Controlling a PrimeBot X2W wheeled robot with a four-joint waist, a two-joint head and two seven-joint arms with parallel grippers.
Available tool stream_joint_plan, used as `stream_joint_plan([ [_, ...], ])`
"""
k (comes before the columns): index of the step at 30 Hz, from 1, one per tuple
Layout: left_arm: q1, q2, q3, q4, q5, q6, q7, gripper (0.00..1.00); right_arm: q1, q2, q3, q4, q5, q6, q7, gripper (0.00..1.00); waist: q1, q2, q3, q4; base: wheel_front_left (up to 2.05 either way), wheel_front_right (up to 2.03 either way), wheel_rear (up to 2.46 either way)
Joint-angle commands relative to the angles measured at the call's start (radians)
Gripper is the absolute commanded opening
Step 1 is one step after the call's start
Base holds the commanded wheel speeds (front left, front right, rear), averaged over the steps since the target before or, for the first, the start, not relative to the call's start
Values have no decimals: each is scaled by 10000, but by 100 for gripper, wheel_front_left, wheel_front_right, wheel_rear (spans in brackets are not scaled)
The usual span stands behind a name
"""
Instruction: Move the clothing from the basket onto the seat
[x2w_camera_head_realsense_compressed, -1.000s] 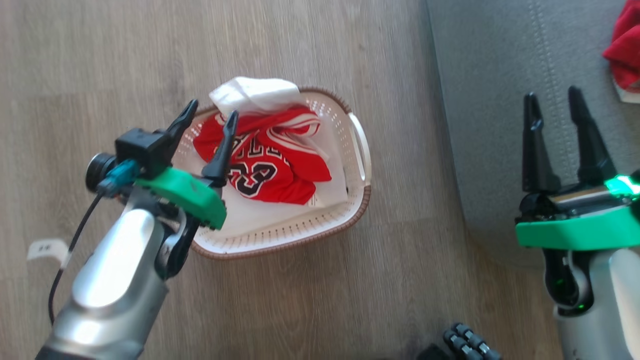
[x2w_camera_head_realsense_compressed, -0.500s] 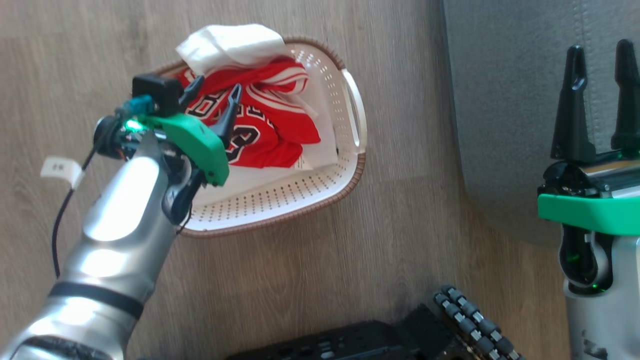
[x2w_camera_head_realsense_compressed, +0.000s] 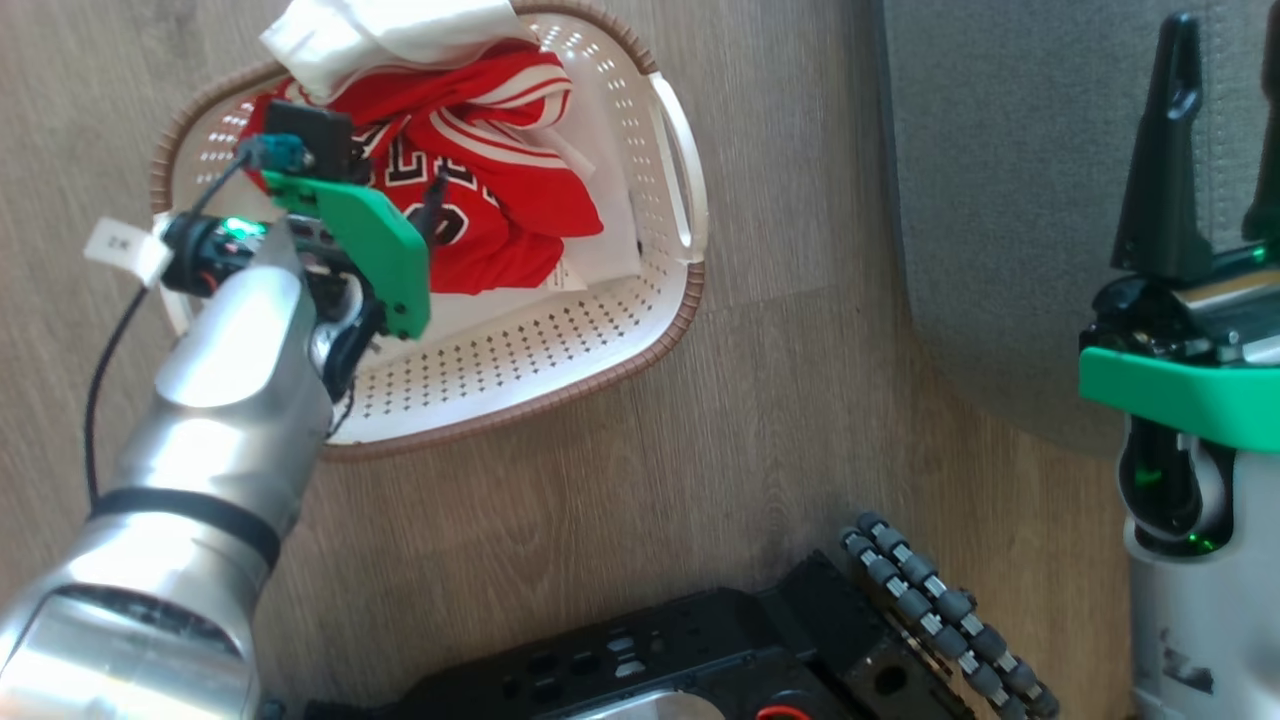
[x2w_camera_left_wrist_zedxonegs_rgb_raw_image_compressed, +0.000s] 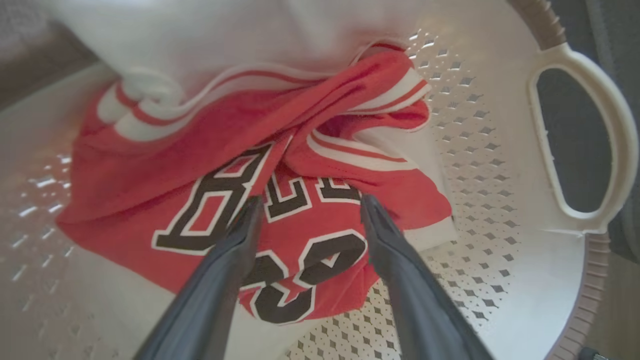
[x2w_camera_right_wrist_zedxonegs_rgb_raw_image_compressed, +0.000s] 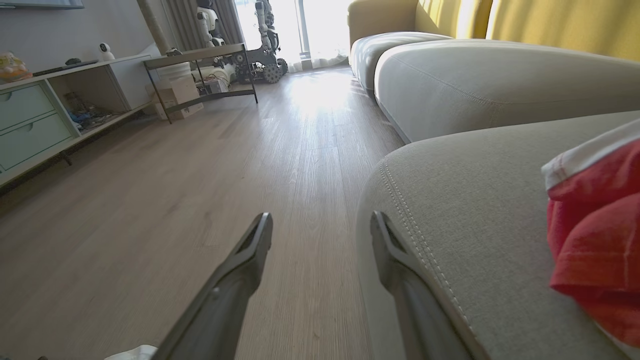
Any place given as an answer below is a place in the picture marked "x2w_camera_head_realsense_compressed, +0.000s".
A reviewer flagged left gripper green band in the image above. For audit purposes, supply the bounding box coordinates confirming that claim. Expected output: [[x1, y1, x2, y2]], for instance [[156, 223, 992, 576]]
[[260, 168, 452, 342]]

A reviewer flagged grey fabric sofa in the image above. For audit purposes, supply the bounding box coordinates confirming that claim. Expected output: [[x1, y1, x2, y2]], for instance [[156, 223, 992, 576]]
[[880, 0, 1280, 456]]

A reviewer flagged white perforated laundry basket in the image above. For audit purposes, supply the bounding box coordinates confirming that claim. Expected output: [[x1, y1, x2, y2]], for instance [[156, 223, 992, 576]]
[[150, 0, 709, 461]]

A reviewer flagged red basketball jersey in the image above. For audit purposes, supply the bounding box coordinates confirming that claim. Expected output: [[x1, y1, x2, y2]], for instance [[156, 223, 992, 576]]
[[245, 40, 606, 298]]

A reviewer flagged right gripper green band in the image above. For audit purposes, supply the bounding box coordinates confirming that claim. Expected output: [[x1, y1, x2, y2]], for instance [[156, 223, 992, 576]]
[[1078, 0, 1280, 453]]

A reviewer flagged white garment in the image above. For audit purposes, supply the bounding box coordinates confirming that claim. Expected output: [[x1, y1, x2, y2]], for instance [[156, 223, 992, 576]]
[[260, 0, 643, 341]]

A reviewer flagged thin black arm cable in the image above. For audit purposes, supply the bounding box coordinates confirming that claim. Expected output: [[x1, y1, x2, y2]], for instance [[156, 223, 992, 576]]
[[84, 150, 253, 513]]

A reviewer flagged white paper cable tag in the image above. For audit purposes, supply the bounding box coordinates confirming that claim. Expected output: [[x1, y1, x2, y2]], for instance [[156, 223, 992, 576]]
[[85, 218, 173, 287]]

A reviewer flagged roller omni wheel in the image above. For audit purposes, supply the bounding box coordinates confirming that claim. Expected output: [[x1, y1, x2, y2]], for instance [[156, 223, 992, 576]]
[[840, 512, 1061, 720]]

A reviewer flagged teal cable connector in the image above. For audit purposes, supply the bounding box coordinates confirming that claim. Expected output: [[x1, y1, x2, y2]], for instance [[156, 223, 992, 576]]
[[250, 135, 306, 171]]

